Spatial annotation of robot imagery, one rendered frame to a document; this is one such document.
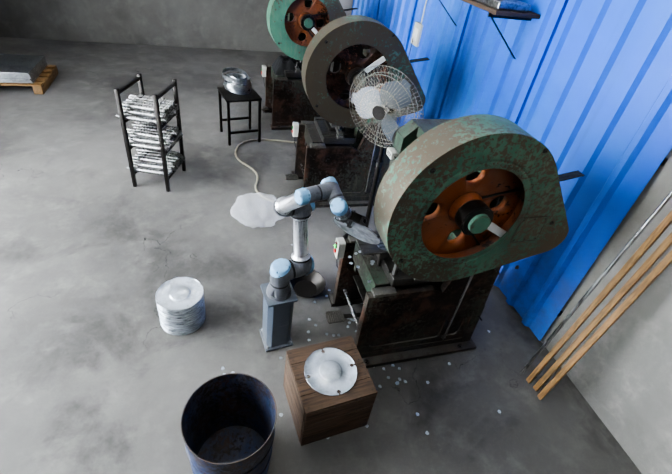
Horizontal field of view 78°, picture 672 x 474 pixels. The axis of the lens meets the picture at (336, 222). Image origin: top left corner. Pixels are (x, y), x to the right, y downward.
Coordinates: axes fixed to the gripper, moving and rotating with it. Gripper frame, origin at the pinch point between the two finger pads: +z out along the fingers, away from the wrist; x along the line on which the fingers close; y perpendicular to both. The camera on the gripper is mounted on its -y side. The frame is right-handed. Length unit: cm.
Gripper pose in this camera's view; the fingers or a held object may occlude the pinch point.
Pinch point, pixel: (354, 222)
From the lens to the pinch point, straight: 220.3
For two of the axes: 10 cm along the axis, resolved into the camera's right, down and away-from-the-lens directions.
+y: -9.0, -3.4, 2.6
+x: -3.8, 9.2, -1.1
